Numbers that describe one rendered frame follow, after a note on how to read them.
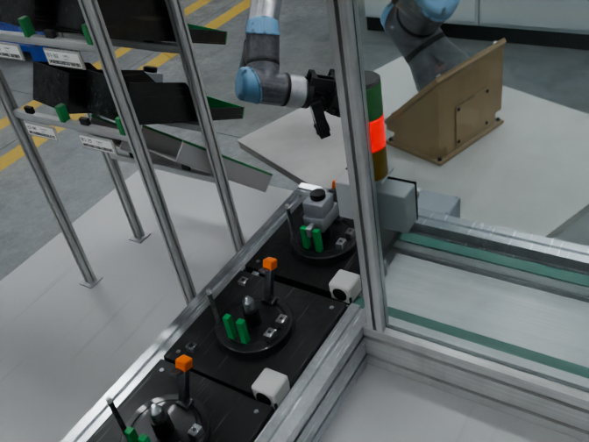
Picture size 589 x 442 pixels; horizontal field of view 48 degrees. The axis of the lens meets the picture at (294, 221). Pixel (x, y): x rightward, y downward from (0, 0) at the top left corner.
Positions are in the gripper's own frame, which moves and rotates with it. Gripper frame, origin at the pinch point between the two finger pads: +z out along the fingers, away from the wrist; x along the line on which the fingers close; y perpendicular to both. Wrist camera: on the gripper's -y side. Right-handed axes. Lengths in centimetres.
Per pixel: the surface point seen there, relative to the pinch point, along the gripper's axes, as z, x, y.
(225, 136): 31, 171, -139
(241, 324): -44, -57, -8
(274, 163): -13.9, 12.5, -29.2
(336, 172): -2.1, 0.8, -21.0
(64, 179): -52, 169, -177
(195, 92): -50, -20, 11
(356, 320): -23, -58, -7
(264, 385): -42, -68, -10
